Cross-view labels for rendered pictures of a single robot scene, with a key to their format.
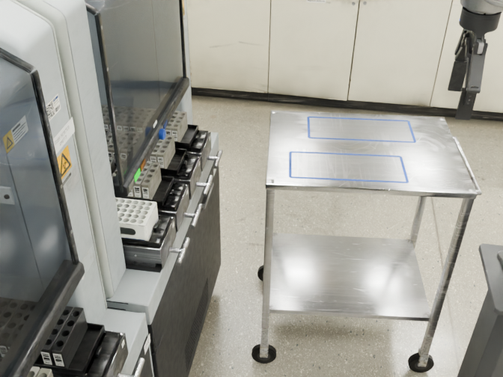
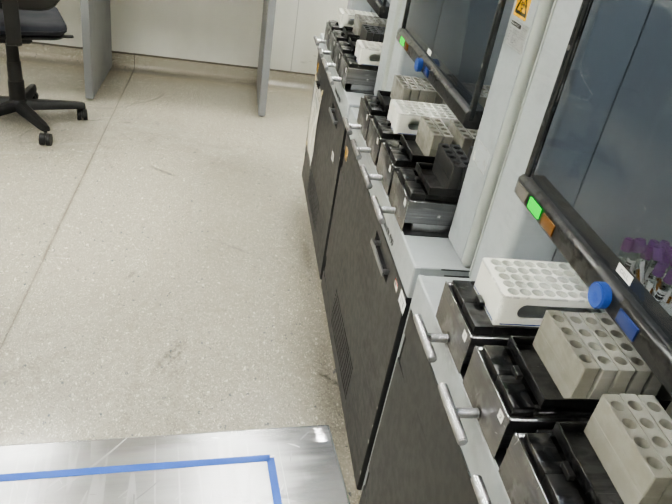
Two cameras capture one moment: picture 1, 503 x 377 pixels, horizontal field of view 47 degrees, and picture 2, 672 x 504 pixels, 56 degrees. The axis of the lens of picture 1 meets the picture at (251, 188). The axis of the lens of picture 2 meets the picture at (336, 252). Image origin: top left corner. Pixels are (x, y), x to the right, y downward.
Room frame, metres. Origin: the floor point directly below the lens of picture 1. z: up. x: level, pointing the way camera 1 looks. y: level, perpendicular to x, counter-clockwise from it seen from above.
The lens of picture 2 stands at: (1.81, -0.24, 1.34)
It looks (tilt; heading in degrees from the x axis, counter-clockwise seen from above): 31 degrees down; 159
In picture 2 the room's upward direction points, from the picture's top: 10 degrees clockwise
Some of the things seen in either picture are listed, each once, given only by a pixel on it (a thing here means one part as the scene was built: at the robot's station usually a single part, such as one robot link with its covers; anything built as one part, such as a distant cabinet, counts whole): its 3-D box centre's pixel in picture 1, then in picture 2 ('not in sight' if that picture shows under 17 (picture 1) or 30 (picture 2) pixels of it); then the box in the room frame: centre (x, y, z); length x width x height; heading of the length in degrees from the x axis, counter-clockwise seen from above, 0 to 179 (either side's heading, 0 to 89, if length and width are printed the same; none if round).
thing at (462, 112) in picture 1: (465, 104); not in sight; (1.09, -0.44, 1.22); 0.03 x 0.01 x 0.07; 82
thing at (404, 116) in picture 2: not in sight; (450, 124); (0.48, 0.50, 0.83); 0.30 x 0.10 x 0.06; 82
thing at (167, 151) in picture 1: (166, 152); (624, 452); (1.47, 0.26, 0.85); 0.12 x 0.02 x 0.06; 171
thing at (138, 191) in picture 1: (144, 181); (581, 357); (1.32, 0.30, 0.85); 0.12 x 0.02 x 0.06; 172
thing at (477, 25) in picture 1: (476, 30); not in sight; (1.16, -0.45, 1.36); 0.08 x 0.07 x 0.09; 172
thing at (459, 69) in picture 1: (457, 76); not in sight; (1.22, -0.46, 1.22); 0.03 x 0.01 x 0.07; 82
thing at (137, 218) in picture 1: (97, 216); (578, 298); (1.18, 0.40, 0.83); 0.30 x 0.10 x 0.06; 81
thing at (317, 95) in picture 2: not in sight; (311, 118); (-0.58, 0.46, 0.43); 0.27 x 0.02 x 0.36; 172
